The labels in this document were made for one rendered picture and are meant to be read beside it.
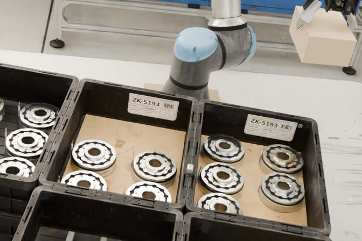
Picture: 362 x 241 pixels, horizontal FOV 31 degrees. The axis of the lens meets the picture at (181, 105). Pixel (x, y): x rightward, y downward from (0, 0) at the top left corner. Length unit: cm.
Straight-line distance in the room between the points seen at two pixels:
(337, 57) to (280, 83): 57
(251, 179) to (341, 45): 40
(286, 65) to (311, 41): 211
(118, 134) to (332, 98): 85
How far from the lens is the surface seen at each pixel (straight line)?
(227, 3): 187
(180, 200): 131
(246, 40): 190
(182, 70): 181
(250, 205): 149
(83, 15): 385
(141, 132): 162
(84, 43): 357
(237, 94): 207
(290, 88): 217
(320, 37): 160
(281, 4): 350
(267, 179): 152
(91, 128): 162
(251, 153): 163
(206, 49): 178
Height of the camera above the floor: 183
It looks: 35 degrees down
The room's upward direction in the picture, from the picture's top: 10 degrees clockwise
